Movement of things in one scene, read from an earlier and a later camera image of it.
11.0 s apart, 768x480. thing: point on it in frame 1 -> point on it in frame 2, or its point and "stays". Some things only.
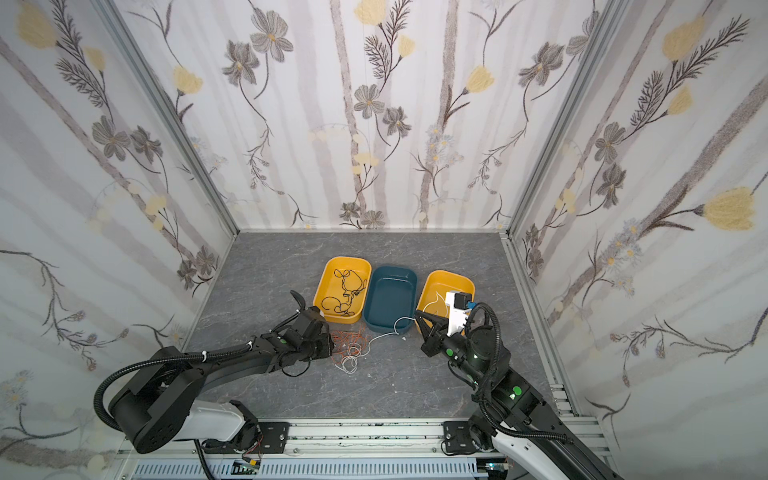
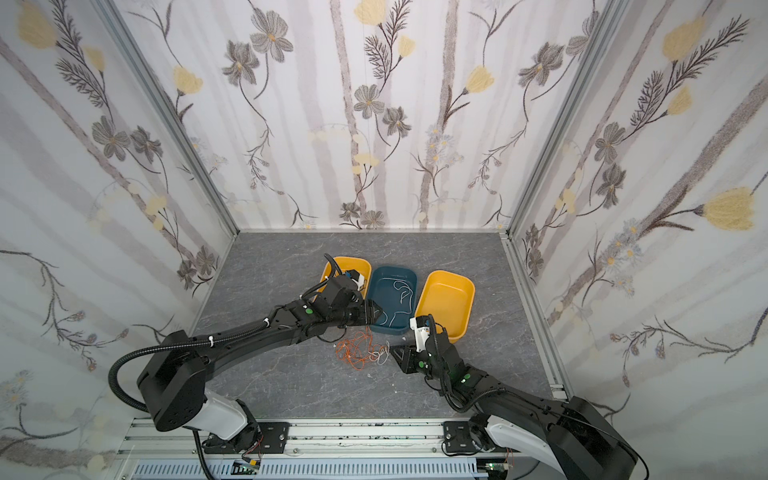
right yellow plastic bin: (434, 285) stays
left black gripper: (316, 334) -> (360, 309)
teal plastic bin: (389, 299) stays
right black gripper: (433, 334) -> (414, 357)
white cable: (349, 363) -> (396, 280)
